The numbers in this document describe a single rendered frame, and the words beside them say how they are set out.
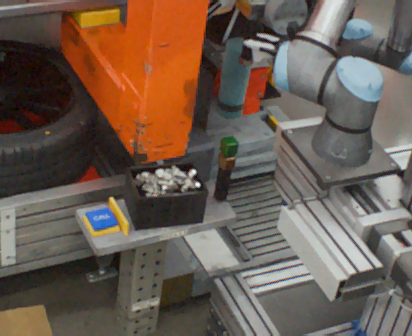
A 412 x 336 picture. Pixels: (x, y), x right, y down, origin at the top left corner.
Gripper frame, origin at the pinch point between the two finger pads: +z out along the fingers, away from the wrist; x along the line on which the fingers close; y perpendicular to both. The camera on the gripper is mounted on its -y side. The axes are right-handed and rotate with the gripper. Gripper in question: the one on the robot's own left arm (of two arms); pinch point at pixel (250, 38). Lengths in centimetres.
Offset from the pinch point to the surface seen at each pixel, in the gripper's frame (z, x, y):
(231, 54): 6.4, 8.0, 11.4
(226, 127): 10, 39, 59
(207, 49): 15.5, 13.5, 15.2
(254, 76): 1.4, 26.2, 27.7
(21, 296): 48, -49, 83
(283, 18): -6.2, 14.7, -1.6
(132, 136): 22.6, -30.7, 23.4
